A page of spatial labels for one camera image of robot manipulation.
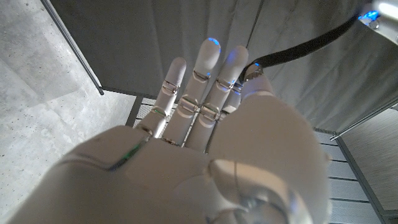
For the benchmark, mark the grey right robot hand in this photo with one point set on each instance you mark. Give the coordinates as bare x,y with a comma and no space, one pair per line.
174,174

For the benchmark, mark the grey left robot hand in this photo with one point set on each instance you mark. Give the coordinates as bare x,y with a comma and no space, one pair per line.
385,18

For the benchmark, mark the black backdrop curtain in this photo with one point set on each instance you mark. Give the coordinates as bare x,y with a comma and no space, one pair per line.
140,46

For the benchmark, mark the black backdrop frame pole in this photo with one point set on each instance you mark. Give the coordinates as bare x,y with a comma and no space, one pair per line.
74,49

